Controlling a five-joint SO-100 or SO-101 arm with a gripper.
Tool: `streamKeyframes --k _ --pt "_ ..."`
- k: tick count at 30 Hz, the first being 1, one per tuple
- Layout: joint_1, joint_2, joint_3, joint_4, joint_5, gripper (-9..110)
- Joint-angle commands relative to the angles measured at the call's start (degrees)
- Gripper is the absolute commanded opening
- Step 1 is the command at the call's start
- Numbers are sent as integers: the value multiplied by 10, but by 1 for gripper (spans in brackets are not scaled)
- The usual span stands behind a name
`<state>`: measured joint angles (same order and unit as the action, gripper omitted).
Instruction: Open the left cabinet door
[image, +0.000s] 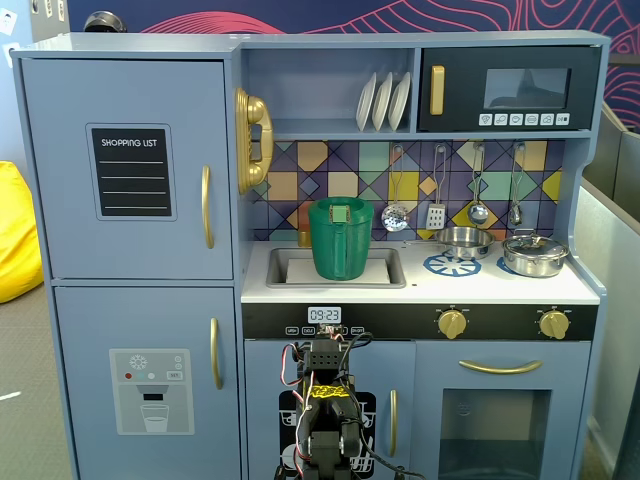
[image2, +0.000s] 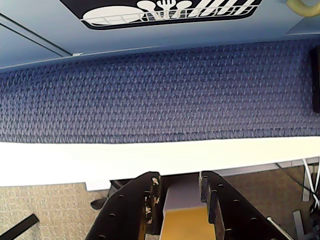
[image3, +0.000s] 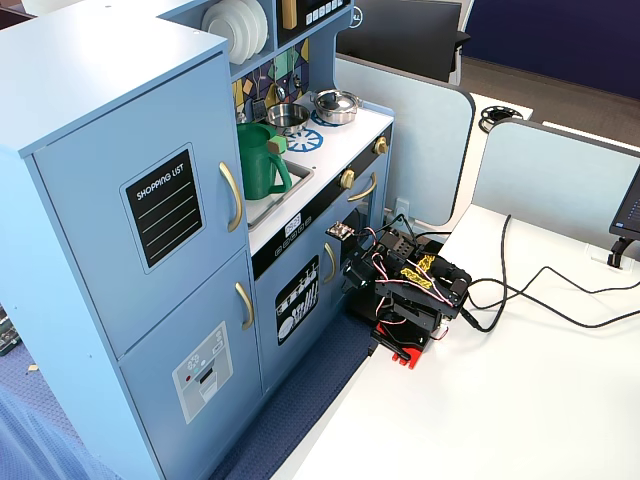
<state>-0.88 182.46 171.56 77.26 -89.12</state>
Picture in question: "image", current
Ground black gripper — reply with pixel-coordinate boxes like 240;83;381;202
298;338;355;387

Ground gold curved fridge door handle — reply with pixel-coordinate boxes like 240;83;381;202
200;164;216;250

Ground blue fridge door with chalkboard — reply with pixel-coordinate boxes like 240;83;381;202
20;58;235;280

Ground blue dishwasher door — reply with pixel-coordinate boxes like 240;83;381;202
243;339;417;480

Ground blue freezer door with dispenser print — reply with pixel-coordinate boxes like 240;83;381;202
53;285;241;480

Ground blue oven door with window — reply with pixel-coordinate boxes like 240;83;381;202
413;340;592;480

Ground black toy microwave door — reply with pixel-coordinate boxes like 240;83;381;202
417;45;601;132

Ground grey cabinet with switches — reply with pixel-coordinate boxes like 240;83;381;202
29;0;70;42

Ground digital clock display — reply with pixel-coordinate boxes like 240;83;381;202
307;306;343;324

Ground grey toy sink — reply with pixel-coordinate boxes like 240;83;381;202
265;245;407;290

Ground green plastic pitcher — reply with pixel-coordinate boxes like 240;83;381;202
307;196;375;281

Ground gold stove knob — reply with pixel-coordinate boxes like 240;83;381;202
437;308;469;340
538;309;570;341

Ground metal skimmer spoon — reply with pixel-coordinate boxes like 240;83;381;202
381;144;410;234

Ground metal slotted spatula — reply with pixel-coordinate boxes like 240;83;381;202
426;144;448;229

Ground steel frying pan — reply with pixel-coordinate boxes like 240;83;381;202
404;226;496;261

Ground metal ladle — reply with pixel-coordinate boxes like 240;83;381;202
467;143;489;226

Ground steel pot with lid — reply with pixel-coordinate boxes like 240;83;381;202
501;229;570;278

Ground metal small spoon utensil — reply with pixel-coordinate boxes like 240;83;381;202
508;143;525;226

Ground white toy plate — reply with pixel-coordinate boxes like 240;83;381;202
355;72;378;132
372;72;395;132
388;72;412;130

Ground gold toy telephone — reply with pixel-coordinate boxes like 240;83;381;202
234;87;275;196

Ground yellow beanbag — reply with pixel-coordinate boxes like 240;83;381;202
0;160;45;305

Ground blue toy kitchen unit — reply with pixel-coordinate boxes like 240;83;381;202
10;29;612;480

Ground black round object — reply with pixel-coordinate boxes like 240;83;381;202
83;10;124;34

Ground small wrist camera board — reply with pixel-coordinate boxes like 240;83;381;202
314;323;347;342

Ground gold dishwasher door handle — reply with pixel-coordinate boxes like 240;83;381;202
388;388;399;457

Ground gold straight freezer door handle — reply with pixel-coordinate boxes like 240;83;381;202
209;317;223;391

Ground black power cable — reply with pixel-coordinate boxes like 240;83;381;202
362;439;419;480

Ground gold oven door handle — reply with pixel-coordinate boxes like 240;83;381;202
458;358;544;376

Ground gold microwave handle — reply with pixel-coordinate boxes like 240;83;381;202
430;64;446;116

